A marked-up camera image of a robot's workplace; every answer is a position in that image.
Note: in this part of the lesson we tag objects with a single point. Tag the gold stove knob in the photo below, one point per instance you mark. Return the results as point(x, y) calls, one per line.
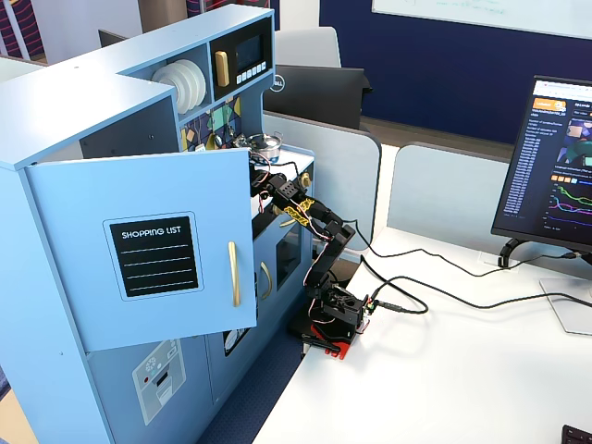
point(304, 181)
point(277, 210)

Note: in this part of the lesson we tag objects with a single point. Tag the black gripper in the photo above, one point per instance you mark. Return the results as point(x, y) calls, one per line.
point(257, 179)

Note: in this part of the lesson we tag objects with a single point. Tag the light grey chair back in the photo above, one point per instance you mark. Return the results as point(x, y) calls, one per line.
point(305, 46)

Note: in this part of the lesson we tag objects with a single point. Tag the grey desk divider panel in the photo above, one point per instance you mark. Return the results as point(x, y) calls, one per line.
point(439, 194)
point(342, 176)

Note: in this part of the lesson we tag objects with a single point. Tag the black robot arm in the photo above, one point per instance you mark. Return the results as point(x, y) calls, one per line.
point(330, 252)

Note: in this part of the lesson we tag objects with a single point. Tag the black Dell monitor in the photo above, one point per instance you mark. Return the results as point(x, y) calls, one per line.
point(319, 97)

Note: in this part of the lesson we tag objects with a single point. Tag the metal ladle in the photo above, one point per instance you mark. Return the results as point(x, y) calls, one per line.
point(230, 133)

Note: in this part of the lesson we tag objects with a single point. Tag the silver monitor stand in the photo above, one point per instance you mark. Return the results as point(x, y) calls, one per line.
point(569, 305)

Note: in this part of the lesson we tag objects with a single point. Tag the blue toy play kitchen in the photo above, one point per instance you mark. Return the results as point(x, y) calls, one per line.
point(46, 277)

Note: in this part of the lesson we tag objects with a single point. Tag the red robot base plate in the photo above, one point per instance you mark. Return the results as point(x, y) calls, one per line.
point(340, 350)

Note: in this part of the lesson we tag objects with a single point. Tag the black toy microwave door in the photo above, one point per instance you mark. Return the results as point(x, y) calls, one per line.
point(259, 34)

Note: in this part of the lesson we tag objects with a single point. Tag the black computer monitor with graphs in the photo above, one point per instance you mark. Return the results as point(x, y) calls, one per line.
point(555, 185)

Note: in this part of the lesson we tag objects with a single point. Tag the blue shopping list fridge door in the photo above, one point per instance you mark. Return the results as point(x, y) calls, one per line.
point(69, 194)

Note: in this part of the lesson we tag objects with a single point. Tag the white toy plate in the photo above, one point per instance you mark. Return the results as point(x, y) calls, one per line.
point(203, 83)
point(194, 85)
point(168, 90)

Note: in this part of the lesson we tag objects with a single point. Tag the steel pot with lid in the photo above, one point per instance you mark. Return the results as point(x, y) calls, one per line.
point(266, 148)

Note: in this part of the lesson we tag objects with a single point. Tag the black keyboard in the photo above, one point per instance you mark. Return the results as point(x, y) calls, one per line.
point(578, 437)

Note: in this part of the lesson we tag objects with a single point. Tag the metal serving spoon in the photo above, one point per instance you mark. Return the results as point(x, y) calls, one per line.
point(240, 139)

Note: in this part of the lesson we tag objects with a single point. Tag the white whiteboard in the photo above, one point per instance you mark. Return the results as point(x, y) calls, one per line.
point(462, 11)

